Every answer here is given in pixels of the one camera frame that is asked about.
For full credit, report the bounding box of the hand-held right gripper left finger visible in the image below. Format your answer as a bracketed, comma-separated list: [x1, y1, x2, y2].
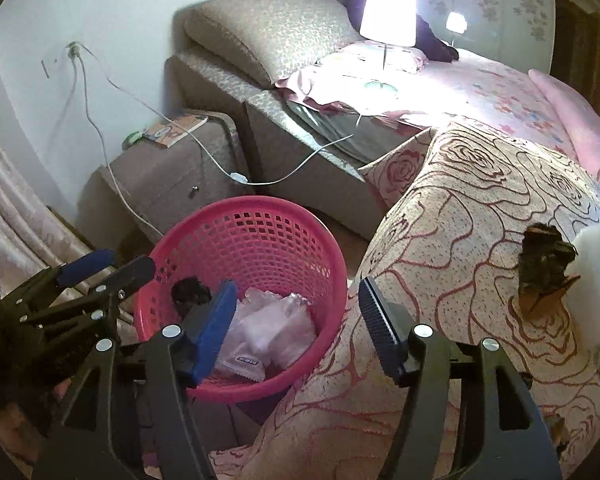
[32, 280, 238, 480]

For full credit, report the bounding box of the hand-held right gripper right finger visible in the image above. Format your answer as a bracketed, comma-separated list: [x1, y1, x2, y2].
[358, 276, 563, 480]

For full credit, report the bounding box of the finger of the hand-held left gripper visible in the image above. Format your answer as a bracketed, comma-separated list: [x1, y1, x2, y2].
[25, 256, 157, 332]
[10, 249, 116, 311]

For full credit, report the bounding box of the white packet with blue label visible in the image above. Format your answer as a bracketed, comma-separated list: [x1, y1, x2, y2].
[215, 345, 266, 382]

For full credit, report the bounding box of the clear plastic bag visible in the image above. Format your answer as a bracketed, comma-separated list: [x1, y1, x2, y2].
[225, 287, 318, 368]

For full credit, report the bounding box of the red plastic mesh basket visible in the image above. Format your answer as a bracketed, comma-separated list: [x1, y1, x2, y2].
[134, 197, 348, 403]

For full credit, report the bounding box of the brown patterned cloth piece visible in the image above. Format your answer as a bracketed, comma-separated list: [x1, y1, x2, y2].
[517, 222, 578, 318]

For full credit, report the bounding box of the brown wrapper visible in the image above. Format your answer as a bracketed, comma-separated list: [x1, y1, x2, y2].
[545, 405, 571, 456]

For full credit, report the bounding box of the beige patterned curtain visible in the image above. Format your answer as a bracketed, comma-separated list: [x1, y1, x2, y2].
[0, 110, 131, 321]

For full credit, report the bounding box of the upholstered nightstand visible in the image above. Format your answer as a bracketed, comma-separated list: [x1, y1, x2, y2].
[77, 110, 251, 246]

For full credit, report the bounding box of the rose patterned beige cloth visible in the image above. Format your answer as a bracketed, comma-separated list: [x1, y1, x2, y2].
[207, 120, 600, 480]

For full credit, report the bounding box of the orange picture book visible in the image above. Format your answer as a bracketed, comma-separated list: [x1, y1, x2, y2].
[142, 114, 208, 148]

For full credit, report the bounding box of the grey bed sheet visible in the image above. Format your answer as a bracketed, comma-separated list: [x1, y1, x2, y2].
[285, 100, 421, 161]

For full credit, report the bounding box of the pink floral quilt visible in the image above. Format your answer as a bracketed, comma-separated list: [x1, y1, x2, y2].
[275, 42, 581, 161]

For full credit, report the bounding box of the pink floral pillow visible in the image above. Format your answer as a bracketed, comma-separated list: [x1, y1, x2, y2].
[320, 40, 428, 76]

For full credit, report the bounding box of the beige headboard cushion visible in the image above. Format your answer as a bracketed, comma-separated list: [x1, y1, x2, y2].
[182, 0, 366, 91]

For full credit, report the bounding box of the folded pink blanket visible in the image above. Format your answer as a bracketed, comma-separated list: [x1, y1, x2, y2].
[527, 69, 600, 196]

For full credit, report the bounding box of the dark purple cloth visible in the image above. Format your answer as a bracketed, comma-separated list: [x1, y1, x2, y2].
[345, 0, 460, 63]

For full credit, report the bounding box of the white shade table lamp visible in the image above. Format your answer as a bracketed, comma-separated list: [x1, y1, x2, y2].
[359, 0, 417, 97]

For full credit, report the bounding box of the brown wooden door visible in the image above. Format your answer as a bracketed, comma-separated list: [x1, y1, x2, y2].
[550, 0, 600, 111]

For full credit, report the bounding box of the floral sliding door wardrobe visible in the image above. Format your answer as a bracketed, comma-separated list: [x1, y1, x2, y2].
[385, 0, 556, 76]

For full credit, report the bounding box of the white lamp cable with switch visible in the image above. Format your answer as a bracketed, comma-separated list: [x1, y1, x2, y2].
[77, 42, 368, 186]

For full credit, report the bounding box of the thin white charger cable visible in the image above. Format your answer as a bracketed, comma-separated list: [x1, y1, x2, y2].
[81, 56, 163, 241]

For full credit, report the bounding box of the grey cable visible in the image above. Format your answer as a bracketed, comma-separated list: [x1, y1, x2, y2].
[45, 55, 78, 161]

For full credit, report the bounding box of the upholstered bed frame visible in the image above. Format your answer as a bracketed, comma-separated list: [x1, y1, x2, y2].
[165, 50, 396, 241]

